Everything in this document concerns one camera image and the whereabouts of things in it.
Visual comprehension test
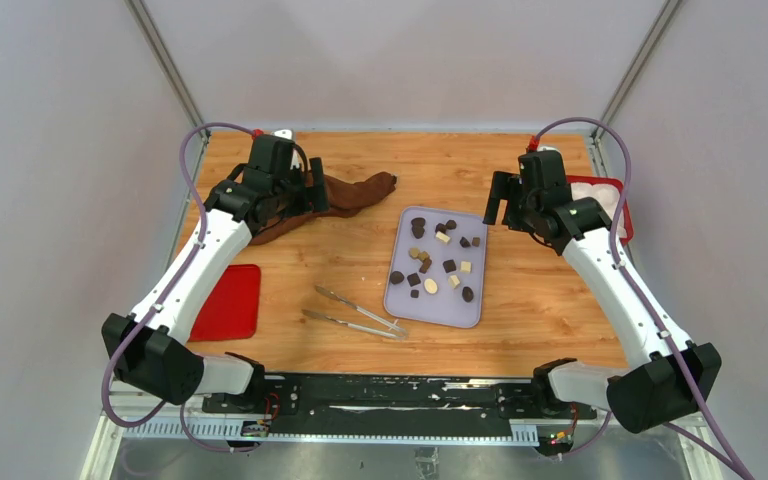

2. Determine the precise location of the lavender tray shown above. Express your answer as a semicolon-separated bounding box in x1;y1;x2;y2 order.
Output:
383;206;488;329

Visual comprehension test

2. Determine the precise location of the dark oval chocolate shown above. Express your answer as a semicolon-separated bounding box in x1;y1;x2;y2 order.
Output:
462;287;475;303

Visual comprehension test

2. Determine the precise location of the white oval chocolate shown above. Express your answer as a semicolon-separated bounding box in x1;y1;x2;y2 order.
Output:
423;278;439;295

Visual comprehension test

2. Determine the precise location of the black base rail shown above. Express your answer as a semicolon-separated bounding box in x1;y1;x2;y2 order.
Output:
199;372;597;438

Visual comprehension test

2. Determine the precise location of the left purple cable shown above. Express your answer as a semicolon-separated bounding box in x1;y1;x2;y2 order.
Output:
100;122;256;429

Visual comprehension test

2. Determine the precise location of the red box with white liners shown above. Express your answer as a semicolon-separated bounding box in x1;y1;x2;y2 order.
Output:
567;175;634;246

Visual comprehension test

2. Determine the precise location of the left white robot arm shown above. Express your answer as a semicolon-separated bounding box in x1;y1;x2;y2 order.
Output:
102;134;329;413

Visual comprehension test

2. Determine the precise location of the dark cube chocolate middle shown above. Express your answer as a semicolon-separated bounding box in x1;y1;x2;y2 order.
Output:
442;259;457;273

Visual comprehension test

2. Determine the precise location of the brown cloth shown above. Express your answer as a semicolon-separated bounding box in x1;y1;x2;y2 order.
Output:
250;171;398;245

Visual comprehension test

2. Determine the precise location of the dark ridged chocolate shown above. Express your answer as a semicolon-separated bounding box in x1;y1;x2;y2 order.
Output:
407;273;421;287

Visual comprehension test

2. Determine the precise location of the red box lid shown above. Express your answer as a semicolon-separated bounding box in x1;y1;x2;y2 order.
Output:
189;264;261;342

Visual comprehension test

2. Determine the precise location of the dark round chocolate left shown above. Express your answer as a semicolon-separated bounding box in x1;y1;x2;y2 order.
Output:
389;271;404;285

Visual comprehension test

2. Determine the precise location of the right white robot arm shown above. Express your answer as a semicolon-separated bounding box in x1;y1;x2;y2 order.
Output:
483;150;722;433

